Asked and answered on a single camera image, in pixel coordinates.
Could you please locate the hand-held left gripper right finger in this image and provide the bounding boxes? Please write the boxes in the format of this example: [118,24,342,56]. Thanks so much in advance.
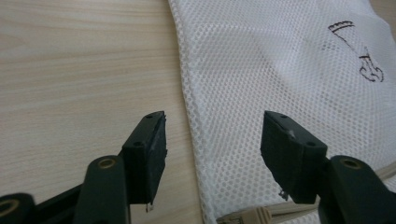
[260,109,329,205]

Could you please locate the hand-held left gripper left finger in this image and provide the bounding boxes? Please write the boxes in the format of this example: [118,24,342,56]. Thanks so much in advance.
[120,110,168,213]

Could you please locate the white mesh laundry bag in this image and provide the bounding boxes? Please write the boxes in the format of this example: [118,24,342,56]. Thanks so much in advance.
[167,0,396,224]

